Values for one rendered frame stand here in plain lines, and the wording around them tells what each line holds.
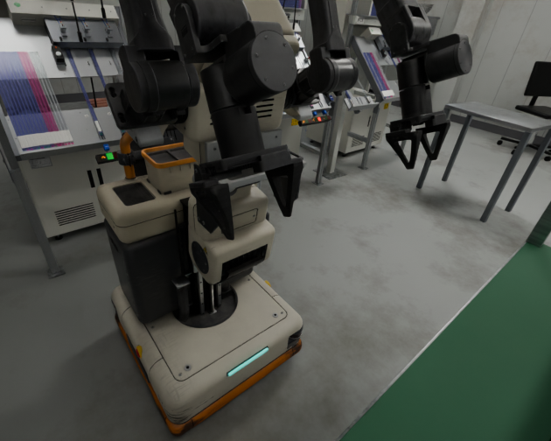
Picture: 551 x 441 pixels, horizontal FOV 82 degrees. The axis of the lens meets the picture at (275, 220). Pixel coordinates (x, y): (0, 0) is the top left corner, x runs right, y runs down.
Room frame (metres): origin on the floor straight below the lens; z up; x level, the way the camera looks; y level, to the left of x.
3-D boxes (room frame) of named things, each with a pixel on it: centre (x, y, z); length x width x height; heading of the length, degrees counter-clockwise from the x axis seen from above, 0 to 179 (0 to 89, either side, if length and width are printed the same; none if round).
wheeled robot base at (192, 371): (0.96, 0.27, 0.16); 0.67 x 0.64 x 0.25; 42
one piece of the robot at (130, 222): (1.02, 0.34, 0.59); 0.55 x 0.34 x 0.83; 132
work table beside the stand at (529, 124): (2.74, -1.75, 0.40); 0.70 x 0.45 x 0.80; 34
